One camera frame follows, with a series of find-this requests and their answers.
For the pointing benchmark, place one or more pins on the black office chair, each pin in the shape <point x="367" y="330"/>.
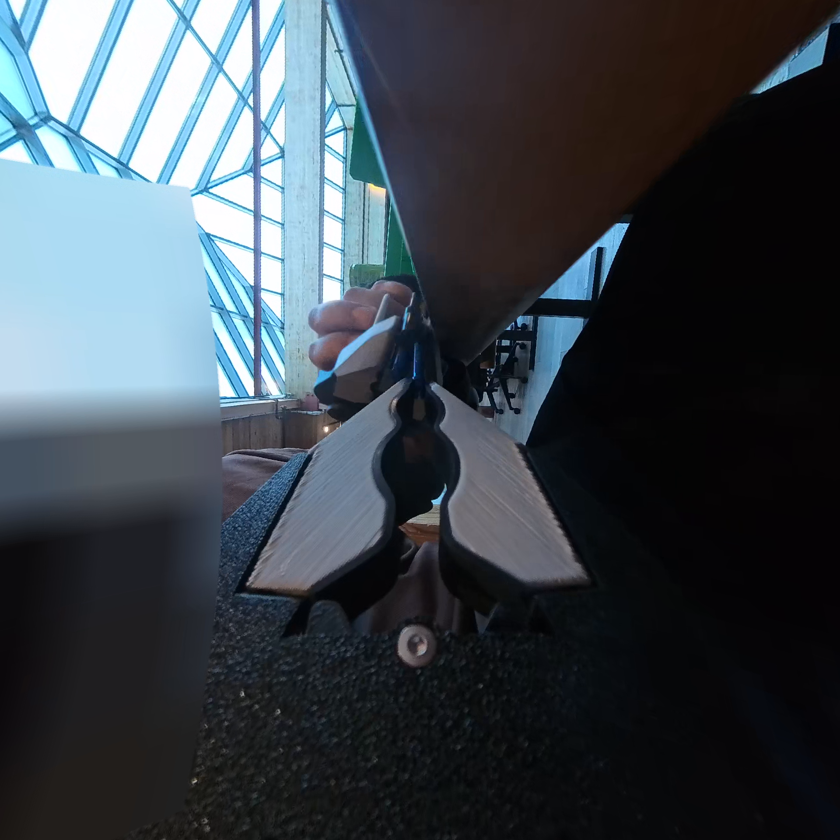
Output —
<point x="505" y="367"/>

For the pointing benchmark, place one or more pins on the person's brown shirt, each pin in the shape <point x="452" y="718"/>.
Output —
<point x="262" y="472"/>

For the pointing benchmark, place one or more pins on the green plastic bin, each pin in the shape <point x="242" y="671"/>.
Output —
<point x="394" y="249"/>

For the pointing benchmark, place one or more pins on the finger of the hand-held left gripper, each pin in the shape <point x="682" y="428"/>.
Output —
<point x="364" y="358"/>
<point x="385" y="308"/>

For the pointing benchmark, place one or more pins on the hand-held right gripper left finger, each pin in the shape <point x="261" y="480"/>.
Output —
<point x="321" y="525"/>

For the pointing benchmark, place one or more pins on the blue axle pin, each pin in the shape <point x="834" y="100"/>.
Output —
<point x="415" y="380"/>

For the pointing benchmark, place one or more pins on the black beam assembly blue pins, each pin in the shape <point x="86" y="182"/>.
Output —
<point x="413" y="341"/>

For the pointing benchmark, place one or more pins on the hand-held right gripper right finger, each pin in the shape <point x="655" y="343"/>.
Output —
<point x="505" y="518"/>

